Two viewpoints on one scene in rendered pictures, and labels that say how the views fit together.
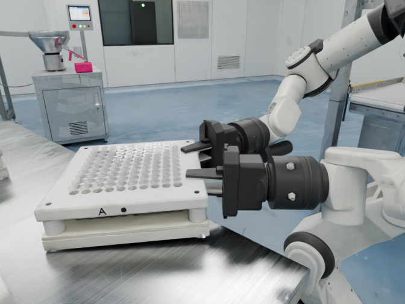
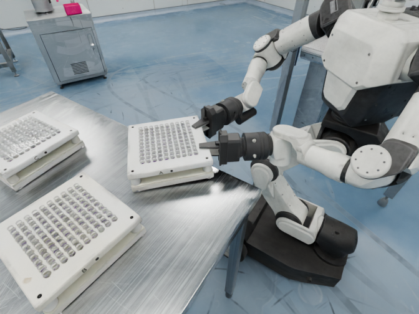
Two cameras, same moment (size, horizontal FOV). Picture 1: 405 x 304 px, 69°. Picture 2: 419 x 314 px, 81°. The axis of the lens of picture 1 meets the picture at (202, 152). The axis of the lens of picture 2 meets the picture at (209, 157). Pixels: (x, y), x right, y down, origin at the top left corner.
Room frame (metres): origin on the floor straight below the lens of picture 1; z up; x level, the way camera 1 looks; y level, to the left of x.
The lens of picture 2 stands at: (-0.13, 0.06, 1.43)
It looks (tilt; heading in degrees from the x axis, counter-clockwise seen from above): 43 degrees down; 353
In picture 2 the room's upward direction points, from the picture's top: straight up
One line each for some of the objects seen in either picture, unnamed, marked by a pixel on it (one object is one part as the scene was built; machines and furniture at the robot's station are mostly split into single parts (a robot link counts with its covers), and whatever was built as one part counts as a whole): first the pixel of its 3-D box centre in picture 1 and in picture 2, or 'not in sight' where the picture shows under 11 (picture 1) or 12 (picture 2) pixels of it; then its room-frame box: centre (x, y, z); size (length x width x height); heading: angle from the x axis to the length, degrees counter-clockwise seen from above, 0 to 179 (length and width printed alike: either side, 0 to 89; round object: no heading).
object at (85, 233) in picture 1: (135, 194); (169, 154); (0.48, 0.12, 0.88); 0.24 x 0.24 x 0.02; 6
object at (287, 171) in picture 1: (259, 183); (237, 147); (0.43, -0.09, 0.93); 0.12 x 0.10 x 0.13; 88
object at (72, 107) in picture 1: (73, 106); (70, 47); (3.15, 1.40, 0.38); 0.63 x 0.57 x 0.76; 115
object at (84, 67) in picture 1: (83, 67); (72, 9); (3.04, 1.18, 0.80); 0.16 x 0.12 x 0.09; 115
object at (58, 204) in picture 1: (132, 171); (167, 143); (0.48, 0.13, 0.93); 0.25 x 0.24 x 0.02; 6
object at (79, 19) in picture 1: (82, 37); not in sight; (3.37, 1.27, 1.07); 0.23 x 0.10 x 0.62; 115
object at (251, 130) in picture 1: (227, 143); (217, 116); (0.61, -0.06, 0.93); 0.12 x 0.10 x 0.13; 128
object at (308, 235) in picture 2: not in sight; (300, 218); (0.55, -0.51, 0.28); 0.21 x 0.20 x 0.13; 50
